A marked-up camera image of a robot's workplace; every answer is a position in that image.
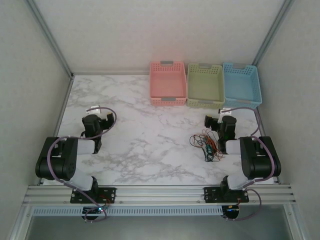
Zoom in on green plastic basket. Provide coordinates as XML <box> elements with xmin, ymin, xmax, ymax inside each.
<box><xmin>186</xmin><ymin>62</ymin><xmax>226</xmax><ymax>110</ymax></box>

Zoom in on aluminium lower frame post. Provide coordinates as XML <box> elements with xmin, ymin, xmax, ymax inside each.
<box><xmin>8</xmin><ymin>202</ymin><xmax>35</xmax><ymax>240</ymax></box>
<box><xmin>284</xmin><ymin>203</ymin><xmax>301</xmax><ymax>240</ymax></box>

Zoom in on left controller board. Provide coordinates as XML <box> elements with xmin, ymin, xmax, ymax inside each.
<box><xmin>81</xmin><ymin>206</ymin><xmax>105</xmax><ymax>216</ymax></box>

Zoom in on right controller board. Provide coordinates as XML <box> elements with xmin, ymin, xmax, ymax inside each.
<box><xmin>223</xmin><ymin>204</ymin><xmax>241</xmax><ymax>219</ymax></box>

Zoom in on blue plastic basket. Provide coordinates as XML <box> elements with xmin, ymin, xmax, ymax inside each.
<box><xmin>222</xmin><ymin>61</ymin><xmax>264</xmax><ymax>109</ymax></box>

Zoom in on controller board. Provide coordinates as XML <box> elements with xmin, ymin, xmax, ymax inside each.
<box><xmin>81</xmin><ymin>206</ymin><xmax>105</xmax><ymax>216</ymax></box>
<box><xmin>223</xmin><ymin>204</ymin><xmax>241</xmax><ymax>219</ymax></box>

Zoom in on white slotted cable duct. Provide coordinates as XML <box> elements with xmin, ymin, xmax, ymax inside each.
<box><xmin>31</xmin><ymin>205</ymin><xmax>224</xmax><ymax>217</ymax></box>

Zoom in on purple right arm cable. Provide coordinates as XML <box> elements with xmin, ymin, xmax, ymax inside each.
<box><xmin>223</xmin><ymin>106</ymin><xmax>279</xmax><ymax>222</ymax></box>

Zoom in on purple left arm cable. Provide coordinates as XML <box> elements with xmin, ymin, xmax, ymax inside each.
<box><xmin>47</xmin><ymin>106</ymin><xmax>118</xmax><ymax>223</ymax></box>

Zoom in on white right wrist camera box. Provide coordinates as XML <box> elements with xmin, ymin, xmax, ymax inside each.
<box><xmin>217</xmin><ymin>106</ymin><xmax>234</xmax><ymax>125</ymax></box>

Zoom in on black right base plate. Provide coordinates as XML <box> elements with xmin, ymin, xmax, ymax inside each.
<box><xmin>203</xmin><ymin>186</ymin><xmax>251</xmax><ymax>204</ymax></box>

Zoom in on pink plastic basket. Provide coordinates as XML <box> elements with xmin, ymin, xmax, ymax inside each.
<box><xmin>149</xmin><ymin>60</ymin><xmax>188</xmax><ymax>107</ymax></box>

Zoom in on teal thin wire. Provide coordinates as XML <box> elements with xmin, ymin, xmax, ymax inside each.
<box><xmin>202</xmin><ymin>143</ymin><xmax>216</xmax><ymax>163</ymax></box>

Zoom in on orange thin wire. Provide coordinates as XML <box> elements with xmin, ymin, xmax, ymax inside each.
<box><xmin>199</xmin><ymin>129</ymin><xmax>225</xmax><ymax>161</ymax></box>

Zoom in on black thin wire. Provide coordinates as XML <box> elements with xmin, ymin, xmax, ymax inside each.
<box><xmin>202</xmin><ymin>149</ymin><xmax>221</xmax><ymax>164</ymax></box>

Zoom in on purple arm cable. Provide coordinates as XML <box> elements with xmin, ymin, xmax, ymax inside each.
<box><xmin>47</xmin><ymin>106</ymin><xmax>118</xmax><ymax>223</ymax></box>
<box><xmin>223</xmin><ymin>106</ymin><xmax>279</xmax><ymax>222</ymax></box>

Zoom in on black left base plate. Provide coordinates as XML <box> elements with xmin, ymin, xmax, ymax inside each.
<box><xmin>69</xmin><ymin>186</ymin><xmax>117</xmax><ymax>205</ymax></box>

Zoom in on aluminium frame post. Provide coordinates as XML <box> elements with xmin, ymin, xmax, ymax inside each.
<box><xmin>8</xmin><ymin>202</ymin><xmax>35</xmax><ymax>240</ymax></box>
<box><xmin>284</xmin><ymin>203</ymin><xmax>301</xmax><ymax>240</ymax></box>
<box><xmin>24</xmin><ymin>0</ymin><xmax>75</xmax><ymax>78</ymax></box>
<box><xmin>251</xmin><ymin>0</ymin><xmax>297</xmax><ymax>67</ymax></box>

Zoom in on aluminium back frame rail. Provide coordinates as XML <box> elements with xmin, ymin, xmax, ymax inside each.
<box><xmin>71</xmin><ymin>71</ymin><xmax>151</xmax><ymax>76</ymax></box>

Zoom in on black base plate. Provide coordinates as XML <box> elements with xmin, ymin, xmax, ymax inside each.
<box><xmin>203</xmin><ymin>186</ymin><xmax>251</xmax><ymax>204</ymax></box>
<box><xmin>69</xmin><ymin>186</ymin><xmax>117</xmax><ymax>205</ymax></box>

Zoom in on aluminium mounting rail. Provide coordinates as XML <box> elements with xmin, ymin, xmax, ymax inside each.
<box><xmin>23</xmin><ymin>184</ymin><xmax>297</xmax><ymax>205</ymax></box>

